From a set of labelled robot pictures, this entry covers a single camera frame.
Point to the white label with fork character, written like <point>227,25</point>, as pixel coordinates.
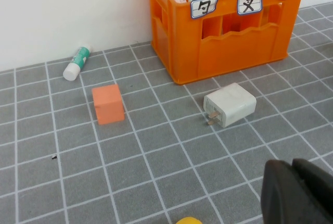
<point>249,4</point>

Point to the orange plastic cutlery holder crate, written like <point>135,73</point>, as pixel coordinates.
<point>234,47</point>

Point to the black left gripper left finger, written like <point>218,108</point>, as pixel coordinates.
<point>286,198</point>

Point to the white power adapter plug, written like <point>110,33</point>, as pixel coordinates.
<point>231,104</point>

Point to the salmon pink cube block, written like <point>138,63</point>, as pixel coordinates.
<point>108,104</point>

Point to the white label with spoon character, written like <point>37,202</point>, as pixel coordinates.
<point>204,7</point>

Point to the yellow rubber duck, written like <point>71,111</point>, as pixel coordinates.
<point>188,221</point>

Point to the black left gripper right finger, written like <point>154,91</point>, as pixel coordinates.
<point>316,182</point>

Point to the white and green glue stick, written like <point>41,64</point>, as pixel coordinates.
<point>76,63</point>

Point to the grey grid pattern table mat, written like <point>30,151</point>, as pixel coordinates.
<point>156,156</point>

